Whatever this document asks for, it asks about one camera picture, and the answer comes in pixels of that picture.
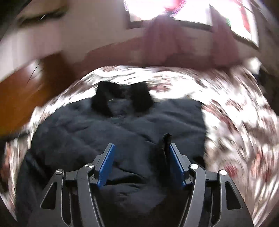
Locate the pink curtain right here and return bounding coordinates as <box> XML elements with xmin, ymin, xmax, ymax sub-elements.
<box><xmin>210</xmin><ymin>6</ymin><xmax>241</xmax><ymax>67</ymax></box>

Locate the floral satin bedspread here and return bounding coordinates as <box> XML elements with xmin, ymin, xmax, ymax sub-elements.
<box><xmin>1</xmin><ymin>66</ymin><xmax>278</xmax><ymax>226</ymax></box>

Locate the pink curtain left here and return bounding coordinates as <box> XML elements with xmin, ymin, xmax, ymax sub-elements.
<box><xmin>142</xmin><ymin>14</ymin><xmax>194</xmax><ymax>65</ymax></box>

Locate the brown wooden headboard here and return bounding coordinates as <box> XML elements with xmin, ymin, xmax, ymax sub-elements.
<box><xmin>0</xmin><ymin>53</ymin><xmax>75</xmax><ymax>137</ymax></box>

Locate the dark wall shelf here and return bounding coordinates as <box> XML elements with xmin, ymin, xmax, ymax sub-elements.
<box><xmin>17</xmin><ymin>7</ymin><xmax>68</xmax><ymax>27</ymax></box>

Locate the window with dark frame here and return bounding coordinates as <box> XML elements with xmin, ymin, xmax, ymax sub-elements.
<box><xmin>123</xmin><ymin>1</ymin><xmax>259</xmax><ymax>48</ymax></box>

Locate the large black garment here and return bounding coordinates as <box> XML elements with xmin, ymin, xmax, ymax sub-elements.
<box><xmin>16</xmin><ymin>81</ymin><xmax>206</xmax><ymax>226</ymax></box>

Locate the pink curtain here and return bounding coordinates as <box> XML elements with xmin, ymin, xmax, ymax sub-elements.
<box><xmin>210</xmin><ymin>6</ymin><xmax>241</xmax><ymax>67</ymax></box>
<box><xmin>142</xmin><ymin>14</ymin><xmax>194</xmax><ymax>65</ymax></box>

